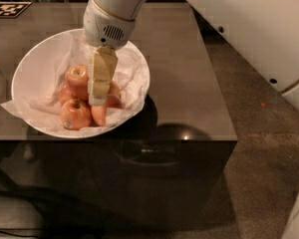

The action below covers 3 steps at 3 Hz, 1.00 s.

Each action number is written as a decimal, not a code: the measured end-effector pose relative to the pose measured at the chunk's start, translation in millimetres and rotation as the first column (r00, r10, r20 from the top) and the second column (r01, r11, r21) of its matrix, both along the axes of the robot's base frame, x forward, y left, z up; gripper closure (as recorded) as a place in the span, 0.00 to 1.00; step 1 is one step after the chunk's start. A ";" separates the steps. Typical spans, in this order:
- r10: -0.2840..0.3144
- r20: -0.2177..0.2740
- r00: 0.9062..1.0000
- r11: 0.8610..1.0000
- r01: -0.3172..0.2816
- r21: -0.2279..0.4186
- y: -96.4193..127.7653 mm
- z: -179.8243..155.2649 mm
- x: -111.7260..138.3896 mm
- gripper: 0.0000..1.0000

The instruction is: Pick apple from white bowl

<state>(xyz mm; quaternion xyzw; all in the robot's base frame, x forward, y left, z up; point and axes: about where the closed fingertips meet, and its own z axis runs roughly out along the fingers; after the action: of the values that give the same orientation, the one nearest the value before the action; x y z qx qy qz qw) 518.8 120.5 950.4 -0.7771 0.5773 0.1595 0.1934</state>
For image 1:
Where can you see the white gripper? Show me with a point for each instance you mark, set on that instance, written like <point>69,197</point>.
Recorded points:
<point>103,29</point>

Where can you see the red apple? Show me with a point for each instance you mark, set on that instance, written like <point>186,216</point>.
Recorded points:
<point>75,114</point>
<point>114,96</point>
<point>76,79</point>
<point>99,114</point>
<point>65,95</point>

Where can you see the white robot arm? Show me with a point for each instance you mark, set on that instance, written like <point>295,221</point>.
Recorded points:
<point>264,171</point>

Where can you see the white bowl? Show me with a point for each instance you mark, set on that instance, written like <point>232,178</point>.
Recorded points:
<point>36,73</point>

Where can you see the white crumpled paper liner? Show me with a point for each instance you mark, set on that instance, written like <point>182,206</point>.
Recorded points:
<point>129,70</point>

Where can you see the black white fiducial marker tag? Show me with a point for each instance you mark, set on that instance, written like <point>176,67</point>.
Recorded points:
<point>12,9</point>

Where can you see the dark glass table cabinet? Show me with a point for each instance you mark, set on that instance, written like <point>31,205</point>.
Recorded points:
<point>115,185</point>

